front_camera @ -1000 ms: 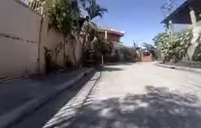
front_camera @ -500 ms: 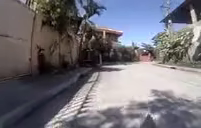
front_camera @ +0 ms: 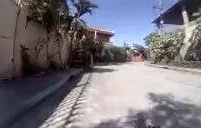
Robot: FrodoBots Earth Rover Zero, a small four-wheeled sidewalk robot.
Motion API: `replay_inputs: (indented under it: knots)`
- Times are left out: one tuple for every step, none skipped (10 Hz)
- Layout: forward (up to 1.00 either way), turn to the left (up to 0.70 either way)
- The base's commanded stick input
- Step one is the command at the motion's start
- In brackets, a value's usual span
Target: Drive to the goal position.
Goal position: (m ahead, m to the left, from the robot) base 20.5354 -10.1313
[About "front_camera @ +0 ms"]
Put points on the grey concrete road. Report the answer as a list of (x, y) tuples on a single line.
[(128, 86)]

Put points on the trees over wall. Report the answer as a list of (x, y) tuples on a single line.
[(44, 11)]

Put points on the grey raised pavement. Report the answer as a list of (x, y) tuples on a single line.
[(18, 93)]

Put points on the tall beige wall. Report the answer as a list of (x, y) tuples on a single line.
[(4, 43)]

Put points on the concrete kerb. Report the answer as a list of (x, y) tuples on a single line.
[(178, 68)]

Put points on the dark bush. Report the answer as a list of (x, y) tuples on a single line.
[(25, 58)]

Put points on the palm tree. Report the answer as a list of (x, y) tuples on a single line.
[(83, 6)]

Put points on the large leafy bushes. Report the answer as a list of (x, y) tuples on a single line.
[(164, 45)]

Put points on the house with red roof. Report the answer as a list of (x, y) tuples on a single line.
[(101, 33)]

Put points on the building with dark overhanging roof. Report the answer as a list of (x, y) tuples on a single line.
[(184, 10)]

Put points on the utility pole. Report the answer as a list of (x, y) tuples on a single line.
[(160, 13)]

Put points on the green hedge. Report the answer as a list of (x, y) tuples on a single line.
[(111, 53)]

